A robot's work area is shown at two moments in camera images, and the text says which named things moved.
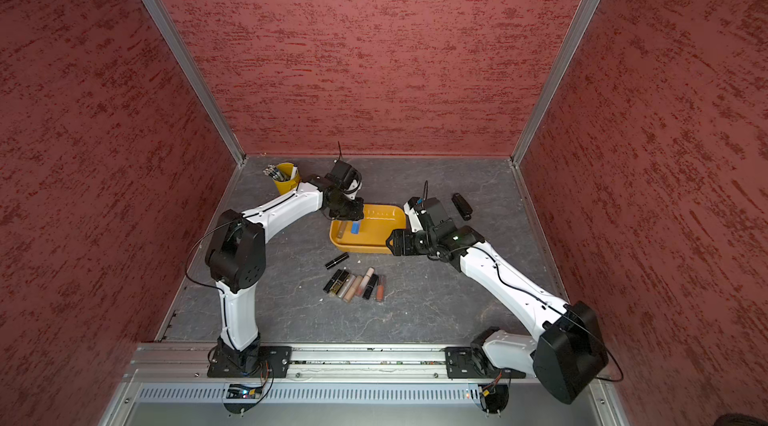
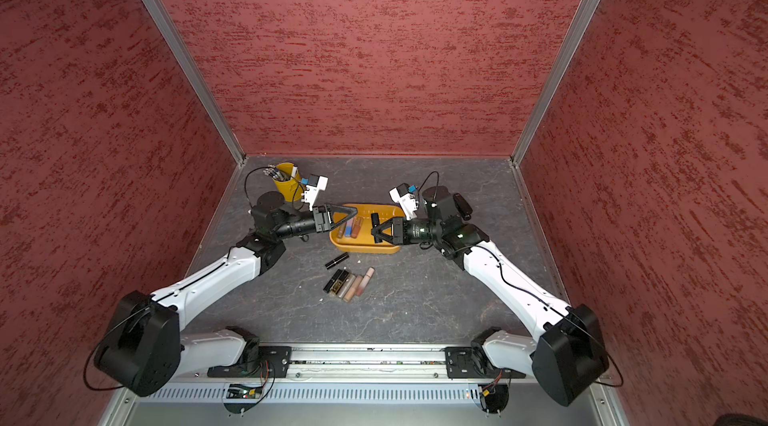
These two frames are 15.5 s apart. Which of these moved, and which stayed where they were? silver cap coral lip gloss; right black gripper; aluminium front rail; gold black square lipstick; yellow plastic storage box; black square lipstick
Moved: silver cap coral lip gloss; right black gripper
Stayed: gold black square lipstick; black square lipstick; yellow plastic storage box; aluminium front rail
